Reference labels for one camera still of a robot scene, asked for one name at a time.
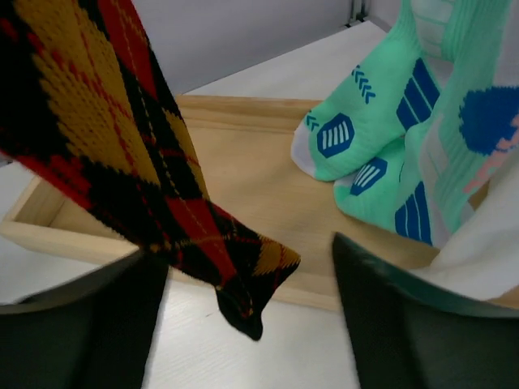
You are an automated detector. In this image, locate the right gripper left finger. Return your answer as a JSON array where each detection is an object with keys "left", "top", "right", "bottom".
[{"left": 1, "top": 251, "right": 169, "bottom": 389}]

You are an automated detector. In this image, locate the wooden rack with tray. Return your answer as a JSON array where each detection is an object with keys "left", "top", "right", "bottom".
[{"left": 1, "top": 96, "right": 436, "bottom": 310}]

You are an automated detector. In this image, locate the red yellow argyle sock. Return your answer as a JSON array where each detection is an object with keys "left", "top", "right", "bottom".
[{"left": 1, "top": 1, "right": 300, "bottom": 340}]

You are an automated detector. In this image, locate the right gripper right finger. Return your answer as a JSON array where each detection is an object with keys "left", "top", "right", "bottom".
[{"left": 332, "top": 233, "right": 518, "bottom": 389}]

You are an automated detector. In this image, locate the white cloth on hanger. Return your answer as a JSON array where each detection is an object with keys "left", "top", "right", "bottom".
[{"left": 417, "top": 52, "right": 519, "bottom": 303}]

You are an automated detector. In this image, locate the mint green sock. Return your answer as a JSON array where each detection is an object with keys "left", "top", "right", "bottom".
[
  {"left": 290, "top": 1, "right": 454, "bottom": 182},
  {"left": 333, "top": 1, "right": 518, "bottom": 248}
]

